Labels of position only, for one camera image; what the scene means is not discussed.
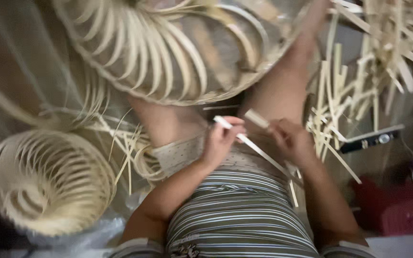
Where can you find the person's right hand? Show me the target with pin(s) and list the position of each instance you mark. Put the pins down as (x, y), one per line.
(296, 145)

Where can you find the person's left hand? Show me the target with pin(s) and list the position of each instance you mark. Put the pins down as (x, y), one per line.
(216, 145)

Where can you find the person's right fingers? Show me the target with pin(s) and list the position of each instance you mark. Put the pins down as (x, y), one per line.
(280, 136)

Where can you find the person's left fingers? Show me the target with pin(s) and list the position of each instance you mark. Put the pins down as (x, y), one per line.
(233, 130)

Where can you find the short wide bamboo piece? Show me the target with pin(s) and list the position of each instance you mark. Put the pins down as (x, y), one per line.
(256, 118)

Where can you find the long thin bamboo strip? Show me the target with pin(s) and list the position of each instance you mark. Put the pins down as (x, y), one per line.
(256, 148)

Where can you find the person's right leg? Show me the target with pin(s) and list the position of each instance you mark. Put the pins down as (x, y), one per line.
(281, 82)

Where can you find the person's leg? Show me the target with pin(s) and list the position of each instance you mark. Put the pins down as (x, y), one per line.
(281, 82)
(163, 120)

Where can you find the dotted pale shorts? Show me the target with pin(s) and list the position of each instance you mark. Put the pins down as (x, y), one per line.
(181, 154)

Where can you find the person's left leg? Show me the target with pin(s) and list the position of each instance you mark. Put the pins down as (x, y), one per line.
(163, 120)

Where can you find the striped shirt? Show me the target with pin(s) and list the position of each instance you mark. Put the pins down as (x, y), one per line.
(240, 218)

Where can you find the black flat device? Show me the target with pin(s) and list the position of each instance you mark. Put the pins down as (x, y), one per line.
(369, 141)

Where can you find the large unfinished bamboo basket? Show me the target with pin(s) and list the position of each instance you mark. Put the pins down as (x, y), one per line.
(177, 46)

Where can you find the bundle of loose thin bamboo strips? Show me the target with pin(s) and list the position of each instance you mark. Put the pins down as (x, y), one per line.
(120, 143)

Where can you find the pile of cut bamboo strips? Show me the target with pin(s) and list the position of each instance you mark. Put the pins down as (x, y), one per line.
(371, 68)

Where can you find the red plastic container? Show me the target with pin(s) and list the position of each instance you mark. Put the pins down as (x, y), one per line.
(400, 204)

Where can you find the white flat sheet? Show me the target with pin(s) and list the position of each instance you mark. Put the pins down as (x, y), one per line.
(403, 247)

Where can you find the clear plastic bag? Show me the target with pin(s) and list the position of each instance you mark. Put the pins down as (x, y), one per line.
(84, 233)

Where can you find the small round bamboo basket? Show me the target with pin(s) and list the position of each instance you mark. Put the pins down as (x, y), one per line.
(48, 181)

